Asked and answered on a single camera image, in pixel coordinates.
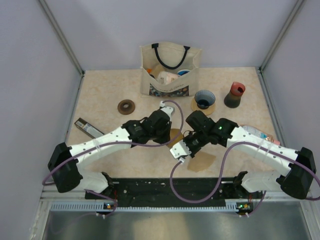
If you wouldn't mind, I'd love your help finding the grey slotted cable duct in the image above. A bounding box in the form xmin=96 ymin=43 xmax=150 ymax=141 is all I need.
xmin=50 ymin=201 xmax=254 ymax=213

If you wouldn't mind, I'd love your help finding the clear pink lotion bottle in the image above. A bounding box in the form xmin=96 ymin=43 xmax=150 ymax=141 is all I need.
xmin=241 ymin=124 xmax=281 ymax=145

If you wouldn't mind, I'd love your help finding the brown paper coffee filter stack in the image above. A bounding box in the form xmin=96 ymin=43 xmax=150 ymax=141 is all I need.
xmin=187 ymin=151 xmax=216 ymax=173

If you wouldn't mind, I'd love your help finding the dark rectangular box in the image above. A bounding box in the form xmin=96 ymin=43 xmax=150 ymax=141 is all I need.
xmin=74 ymin=117 xmax=104 ymax=139

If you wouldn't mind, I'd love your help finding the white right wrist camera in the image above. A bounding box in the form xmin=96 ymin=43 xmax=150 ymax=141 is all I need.
xmin=169 ymin=140 xmax=192 ymax=163

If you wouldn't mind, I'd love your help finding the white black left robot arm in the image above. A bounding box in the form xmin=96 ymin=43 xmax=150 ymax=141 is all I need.
xmin=48 ymin=106 xmax=175 ymax=199

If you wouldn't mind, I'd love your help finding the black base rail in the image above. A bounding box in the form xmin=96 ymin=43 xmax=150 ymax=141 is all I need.
xmin=84 ymin=177 xmax=263 ymax=207

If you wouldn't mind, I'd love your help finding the wooden dripper stand disc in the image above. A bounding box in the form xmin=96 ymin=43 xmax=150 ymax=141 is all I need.
xmin=190 ymin=97 xmax=217 ymax=117

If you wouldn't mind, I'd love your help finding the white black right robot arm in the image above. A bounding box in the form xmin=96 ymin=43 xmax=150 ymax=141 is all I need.
xmin=183 ymin=110 xmax=316 ymax=200

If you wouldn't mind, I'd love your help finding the dark flask with red cap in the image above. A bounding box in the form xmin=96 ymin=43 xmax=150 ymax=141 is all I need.
xmin=224 ymin=81 xmax=246 ymax=109

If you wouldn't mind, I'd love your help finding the blue cone dripper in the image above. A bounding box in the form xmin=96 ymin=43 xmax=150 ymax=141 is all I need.
xmin=194 ymin=89 xmax=216 ymax=110

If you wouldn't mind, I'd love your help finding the beige canvas tote bag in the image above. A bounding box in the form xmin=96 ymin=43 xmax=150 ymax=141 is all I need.
xmin=140 ymin=42 xmax=202 ymax=97

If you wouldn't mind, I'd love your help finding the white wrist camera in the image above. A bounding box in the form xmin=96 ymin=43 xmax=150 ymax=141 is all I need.
xmin=159 ymin=101 xmax=175 ymax=119
xmin=169 ymin=140 xmax=192 ymax=163

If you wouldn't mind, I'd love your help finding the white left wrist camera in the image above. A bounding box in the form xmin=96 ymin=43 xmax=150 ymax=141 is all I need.
xmin=159 ymin=101 xmax=175 ymax=119

